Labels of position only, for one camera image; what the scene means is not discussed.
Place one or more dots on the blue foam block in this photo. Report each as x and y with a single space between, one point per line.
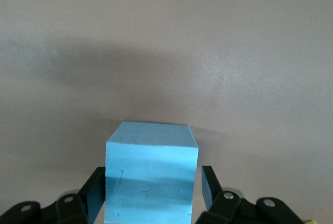
151 172

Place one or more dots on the yellow foam block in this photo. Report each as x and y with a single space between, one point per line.
311 222

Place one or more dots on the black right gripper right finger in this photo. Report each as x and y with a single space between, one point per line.
234 208

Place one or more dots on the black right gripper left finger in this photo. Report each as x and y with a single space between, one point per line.
52 211

